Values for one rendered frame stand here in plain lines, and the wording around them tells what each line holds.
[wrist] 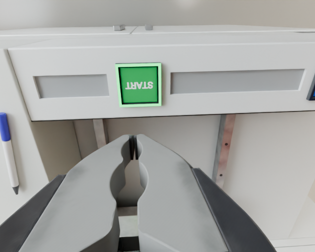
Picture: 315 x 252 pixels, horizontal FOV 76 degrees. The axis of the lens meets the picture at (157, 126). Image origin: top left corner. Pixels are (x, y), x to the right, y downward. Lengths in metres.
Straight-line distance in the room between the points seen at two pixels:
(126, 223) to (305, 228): 0.64
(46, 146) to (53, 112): 0.07
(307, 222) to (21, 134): 0.92
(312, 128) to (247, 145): 0.15
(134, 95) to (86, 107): 0.07
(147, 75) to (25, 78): 0.15
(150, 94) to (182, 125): 0.20
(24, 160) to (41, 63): 0.15
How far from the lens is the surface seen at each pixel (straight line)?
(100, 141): 0.44
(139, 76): 0.26
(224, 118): 0.45
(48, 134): 0.37
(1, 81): 0.31
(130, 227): 0.57
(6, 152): 0.35
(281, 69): 0.32
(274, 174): 0.63
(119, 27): 0.60
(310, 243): 0.91
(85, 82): 0.28
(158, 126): 0.45
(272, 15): 1.41
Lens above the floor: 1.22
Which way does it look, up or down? 62 degrees down
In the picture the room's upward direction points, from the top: 172 degrees clockwise
